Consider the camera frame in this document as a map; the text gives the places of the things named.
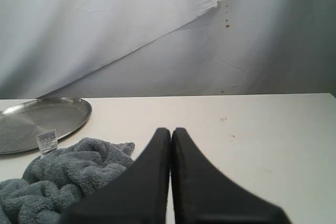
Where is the white paper towel label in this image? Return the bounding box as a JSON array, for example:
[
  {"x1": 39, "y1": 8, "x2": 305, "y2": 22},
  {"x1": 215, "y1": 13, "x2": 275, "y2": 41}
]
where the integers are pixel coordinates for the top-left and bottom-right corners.
[{"x1": 36, "y1": 129, "x2": 58, "y2": 157}]

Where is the round stainless steel plate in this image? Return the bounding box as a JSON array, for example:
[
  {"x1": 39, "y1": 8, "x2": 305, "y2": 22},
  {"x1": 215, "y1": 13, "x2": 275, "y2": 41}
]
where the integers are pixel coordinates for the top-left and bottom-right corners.
[{"x1": 1, "y1": 98, "x2": 92, "y2": 154}]

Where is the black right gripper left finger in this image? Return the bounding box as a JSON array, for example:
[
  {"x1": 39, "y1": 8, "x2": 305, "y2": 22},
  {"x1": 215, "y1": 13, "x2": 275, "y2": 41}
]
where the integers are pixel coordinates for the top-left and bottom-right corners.
[{"x1": 59, "y1": 128, "x2": 171, "y2": 223}]

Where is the grey-blue fluffy towel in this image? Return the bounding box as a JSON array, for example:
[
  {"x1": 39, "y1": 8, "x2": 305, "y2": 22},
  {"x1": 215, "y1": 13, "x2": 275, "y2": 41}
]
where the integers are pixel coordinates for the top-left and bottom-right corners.
[{"x1": 1, "y1": 137, "x2": 135, "y2": 223}]

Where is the white backdrop cloth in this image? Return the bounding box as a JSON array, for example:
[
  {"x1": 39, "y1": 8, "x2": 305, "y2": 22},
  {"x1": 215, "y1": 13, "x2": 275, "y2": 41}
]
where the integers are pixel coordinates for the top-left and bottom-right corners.
[{"x1": 1, "y1": 0, "x2": 335, "y2": 99}]

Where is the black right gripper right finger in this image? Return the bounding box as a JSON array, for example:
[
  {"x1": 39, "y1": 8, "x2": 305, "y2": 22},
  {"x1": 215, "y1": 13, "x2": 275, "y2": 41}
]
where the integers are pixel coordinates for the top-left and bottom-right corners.
[{"x1": 171, "y1": 128, "x2": 291, "y2": 223}]

